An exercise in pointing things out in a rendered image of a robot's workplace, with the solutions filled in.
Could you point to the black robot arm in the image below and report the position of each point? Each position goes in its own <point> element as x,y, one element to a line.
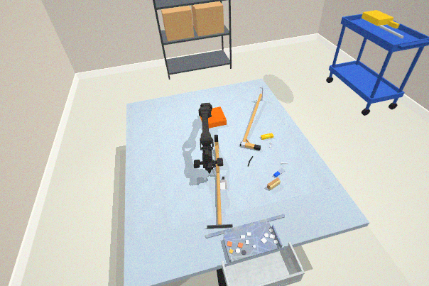
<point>206,140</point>

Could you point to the yellow rectangular block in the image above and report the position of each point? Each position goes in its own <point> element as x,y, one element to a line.
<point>266,136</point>

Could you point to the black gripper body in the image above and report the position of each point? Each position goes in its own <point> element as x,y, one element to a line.
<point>197,163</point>

